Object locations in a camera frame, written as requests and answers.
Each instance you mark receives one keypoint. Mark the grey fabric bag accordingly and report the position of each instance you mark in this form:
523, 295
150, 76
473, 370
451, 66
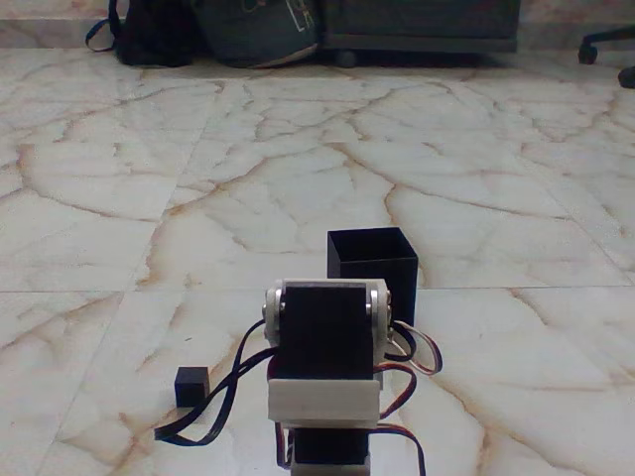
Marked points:
248, 35

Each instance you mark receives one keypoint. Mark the black box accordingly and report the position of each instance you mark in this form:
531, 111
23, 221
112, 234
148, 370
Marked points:
382, 282

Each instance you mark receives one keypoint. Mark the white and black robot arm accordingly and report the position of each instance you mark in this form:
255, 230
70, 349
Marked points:
320, 337

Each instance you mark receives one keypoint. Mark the dark grey cabinet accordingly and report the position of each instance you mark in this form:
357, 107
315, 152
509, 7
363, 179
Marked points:
421, 25

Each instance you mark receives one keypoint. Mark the black backpack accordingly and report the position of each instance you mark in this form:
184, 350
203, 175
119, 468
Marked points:
154, 35

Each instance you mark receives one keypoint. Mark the black office chair base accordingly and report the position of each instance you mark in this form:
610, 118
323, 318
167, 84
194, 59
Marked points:
602, 37

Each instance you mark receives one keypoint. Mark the small black cube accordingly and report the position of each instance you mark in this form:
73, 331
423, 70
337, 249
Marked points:
191, 388

